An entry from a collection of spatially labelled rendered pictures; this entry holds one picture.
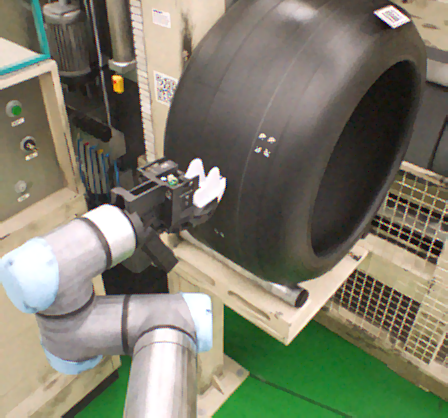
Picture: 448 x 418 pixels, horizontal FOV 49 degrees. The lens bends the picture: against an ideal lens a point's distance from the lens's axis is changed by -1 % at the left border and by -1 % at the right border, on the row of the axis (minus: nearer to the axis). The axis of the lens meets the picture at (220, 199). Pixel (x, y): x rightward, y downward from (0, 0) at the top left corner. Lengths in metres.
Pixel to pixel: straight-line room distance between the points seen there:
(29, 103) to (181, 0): 0.45
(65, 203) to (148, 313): 0.78
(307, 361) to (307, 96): 1.48
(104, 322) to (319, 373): 1.50
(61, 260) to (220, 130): 0.34
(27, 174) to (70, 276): 0.75
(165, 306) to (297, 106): 0.34
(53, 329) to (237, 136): 0.38
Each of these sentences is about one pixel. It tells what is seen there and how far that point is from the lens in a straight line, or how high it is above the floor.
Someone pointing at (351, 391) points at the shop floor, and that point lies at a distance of 2.04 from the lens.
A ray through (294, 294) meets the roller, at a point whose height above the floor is 0.92.
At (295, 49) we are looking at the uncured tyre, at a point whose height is 1.43.
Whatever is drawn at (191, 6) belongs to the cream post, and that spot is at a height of 1.41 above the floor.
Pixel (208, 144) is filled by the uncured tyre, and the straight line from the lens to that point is 0.80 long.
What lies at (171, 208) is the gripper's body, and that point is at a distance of 0.66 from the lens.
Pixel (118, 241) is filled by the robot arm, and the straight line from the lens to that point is 0.62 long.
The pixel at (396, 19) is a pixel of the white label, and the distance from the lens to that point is 0.88.
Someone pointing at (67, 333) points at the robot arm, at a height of 1.22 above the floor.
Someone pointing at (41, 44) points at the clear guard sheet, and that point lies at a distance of 1.21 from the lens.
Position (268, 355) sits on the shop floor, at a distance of 2.08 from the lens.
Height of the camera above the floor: 1.71
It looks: 39 degrees down
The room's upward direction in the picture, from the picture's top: straight up
